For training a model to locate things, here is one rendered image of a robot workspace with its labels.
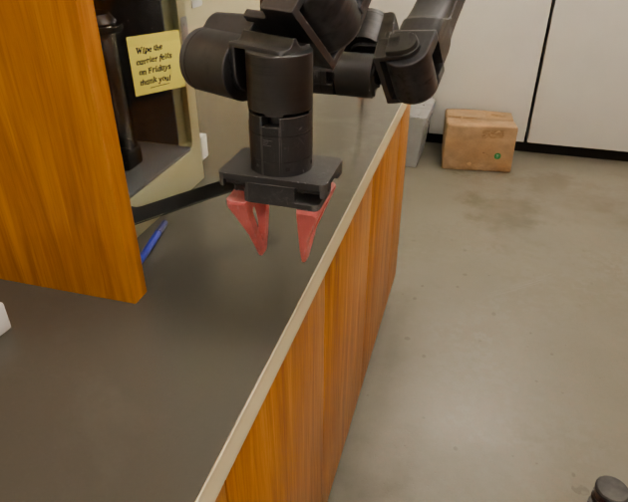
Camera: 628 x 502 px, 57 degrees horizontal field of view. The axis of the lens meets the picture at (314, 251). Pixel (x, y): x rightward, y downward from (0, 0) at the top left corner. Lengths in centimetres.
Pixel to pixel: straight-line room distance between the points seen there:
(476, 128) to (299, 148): 305
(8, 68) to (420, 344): 174
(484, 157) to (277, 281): 287
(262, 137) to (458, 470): 144
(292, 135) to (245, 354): 30
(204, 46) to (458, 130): 305
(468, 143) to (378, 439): 215
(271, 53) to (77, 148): 32
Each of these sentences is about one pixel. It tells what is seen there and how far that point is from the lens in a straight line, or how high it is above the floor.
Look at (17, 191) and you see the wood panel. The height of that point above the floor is 109.
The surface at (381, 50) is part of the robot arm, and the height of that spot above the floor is 124.
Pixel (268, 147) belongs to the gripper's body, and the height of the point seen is 122.
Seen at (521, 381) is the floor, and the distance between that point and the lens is 213.
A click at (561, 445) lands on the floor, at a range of 197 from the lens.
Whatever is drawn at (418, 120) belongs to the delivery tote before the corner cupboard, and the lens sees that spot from 346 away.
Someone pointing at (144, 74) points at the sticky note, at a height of 120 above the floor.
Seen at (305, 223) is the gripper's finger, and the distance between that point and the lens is 53.
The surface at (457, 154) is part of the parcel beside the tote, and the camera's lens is 359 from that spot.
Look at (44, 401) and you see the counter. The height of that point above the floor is 94.
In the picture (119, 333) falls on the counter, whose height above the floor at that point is 94.
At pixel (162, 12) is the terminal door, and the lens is 84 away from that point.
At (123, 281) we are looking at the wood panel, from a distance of 79.
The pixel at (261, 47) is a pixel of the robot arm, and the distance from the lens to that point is 50.
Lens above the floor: 140
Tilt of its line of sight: 31 degrees down
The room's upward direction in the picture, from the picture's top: straight up
